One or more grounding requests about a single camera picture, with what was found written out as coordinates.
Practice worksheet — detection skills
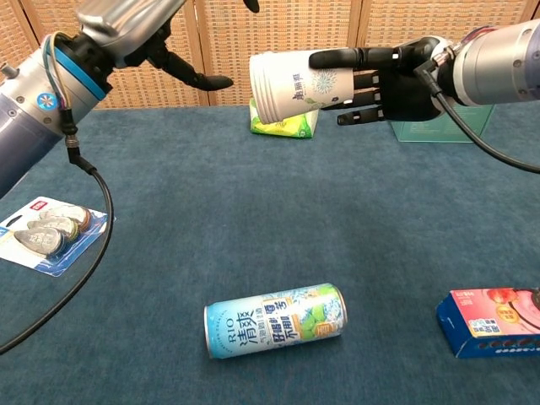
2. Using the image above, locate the blue pink cookie box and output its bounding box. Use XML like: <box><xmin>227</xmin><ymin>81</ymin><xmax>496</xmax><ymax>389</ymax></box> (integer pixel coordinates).
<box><xmin>435</xmin><ymin>288</ymin><xmax>540</xmax><ymax>359</ymax></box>

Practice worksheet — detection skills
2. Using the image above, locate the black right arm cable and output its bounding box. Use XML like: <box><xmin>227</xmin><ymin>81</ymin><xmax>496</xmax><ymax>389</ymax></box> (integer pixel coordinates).
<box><xmin>414</xmin><ymin>58</ymin><xmax>540</xmax><ymax>175</ymax></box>

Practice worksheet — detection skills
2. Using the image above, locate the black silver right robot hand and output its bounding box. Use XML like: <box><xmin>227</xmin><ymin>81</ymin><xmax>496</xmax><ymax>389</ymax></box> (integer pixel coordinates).
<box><xmin>309</xmin><ymin>36</ymin><xmax>451</xmax><ymax>127</ymax></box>

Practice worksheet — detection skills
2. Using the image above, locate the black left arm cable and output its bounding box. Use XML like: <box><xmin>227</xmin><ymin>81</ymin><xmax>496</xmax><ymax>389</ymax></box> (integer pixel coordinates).
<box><xmin>0</xmin><ymin>107</ymin><xmax>115</xmax><ymax>355</ymax></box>

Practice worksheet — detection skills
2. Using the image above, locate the green yellow tissue pack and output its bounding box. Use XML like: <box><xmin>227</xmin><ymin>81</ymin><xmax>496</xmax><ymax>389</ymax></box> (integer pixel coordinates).
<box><xmin>248</xmin><ymin>99</ymin><xmax>321</xmax><ymax>140</ymax></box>

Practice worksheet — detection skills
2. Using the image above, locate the light blue drink can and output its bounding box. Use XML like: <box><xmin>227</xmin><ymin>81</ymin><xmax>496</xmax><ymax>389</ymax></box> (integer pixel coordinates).
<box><xmin>203</xmin><ymin>282</ymin><xmax>349</xmax><ymax>360</ymax></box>

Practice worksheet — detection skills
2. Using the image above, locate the stack of white paper cups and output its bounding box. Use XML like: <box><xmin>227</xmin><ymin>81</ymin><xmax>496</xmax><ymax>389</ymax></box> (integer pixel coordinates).
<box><xmin>253</xmin><ymin>49</ymin><xmax>355</xmax><ymax>123</ymax></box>

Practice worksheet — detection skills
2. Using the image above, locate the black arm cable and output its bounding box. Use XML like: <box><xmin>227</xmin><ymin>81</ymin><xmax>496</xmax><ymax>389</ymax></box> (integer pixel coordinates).
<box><xmin>414</xmin><ymin>58</ymin><xmax>540</xmax><ymax>175</ymax></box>
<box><xmin>0</xmin><ymin>107</ymin><xmax>115</xmax><ymax>355</ymax></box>

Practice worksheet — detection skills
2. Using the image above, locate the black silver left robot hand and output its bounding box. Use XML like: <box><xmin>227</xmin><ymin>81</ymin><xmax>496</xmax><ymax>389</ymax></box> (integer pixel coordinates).
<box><xmin>62</xmin><ymin>0</ymin><xmax>261</xmax><ymax>91</ymax></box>

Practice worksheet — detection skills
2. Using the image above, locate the woven rattan folding screen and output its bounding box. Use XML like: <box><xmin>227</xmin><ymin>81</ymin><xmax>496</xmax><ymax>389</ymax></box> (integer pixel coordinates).
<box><xmin>0</xmin><ymin>0</ymin><xmax>540</xmax><ymax>111</ymax></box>

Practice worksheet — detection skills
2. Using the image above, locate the tape rolls blister pack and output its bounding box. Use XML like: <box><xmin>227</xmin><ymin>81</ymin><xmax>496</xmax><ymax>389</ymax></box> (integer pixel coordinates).
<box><xmin>0</xmin><ymin>196</ymin><xmax>118</xmax><ymax>278</ymax></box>

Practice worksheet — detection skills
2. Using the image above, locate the teal product box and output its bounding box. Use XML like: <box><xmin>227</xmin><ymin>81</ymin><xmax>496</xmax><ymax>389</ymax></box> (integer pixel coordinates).
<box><xmin>390</xmin><ymin>103</ymin><xmax>497</xmax><ymax>143</ymax></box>

